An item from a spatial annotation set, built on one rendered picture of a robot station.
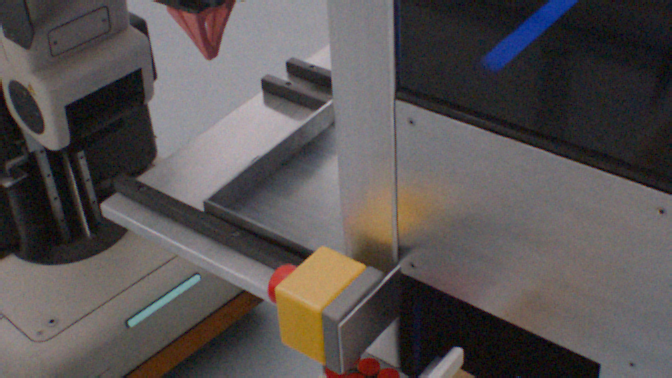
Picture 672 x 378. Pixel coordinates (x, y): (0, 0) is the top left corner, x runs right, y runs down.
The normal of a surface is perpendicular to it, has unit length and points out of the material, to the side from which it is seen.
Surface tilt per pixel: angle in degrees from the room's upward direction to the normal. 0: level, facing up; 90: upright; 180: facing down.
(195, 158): 0
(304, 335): 90
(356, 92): 90
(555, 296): 90
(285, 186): 0
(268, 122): 0
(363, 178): 90
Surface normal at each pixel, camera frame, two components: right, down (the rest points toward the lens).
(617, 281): -0.60, 0.52
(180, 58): -0.06, -0.79
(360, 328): 0.80, 0.33
